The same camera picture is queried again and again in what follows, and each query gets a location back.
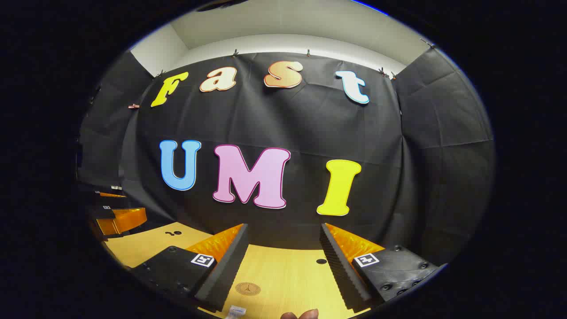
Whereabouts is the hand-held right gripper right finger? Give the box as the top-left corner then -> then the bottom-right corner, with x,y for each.
319,222 -> 448,313

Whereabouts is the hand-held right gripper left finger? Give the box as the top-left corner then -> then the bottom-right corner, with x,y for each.
130,223 -> 249,313

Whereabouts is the round wooden coaster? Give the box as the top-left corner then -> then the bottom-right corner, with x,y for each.
235,282 -> 261,296

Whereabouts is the wooden desktop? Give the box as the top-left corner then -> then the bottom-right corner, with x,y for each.
103,222 -> 386,319

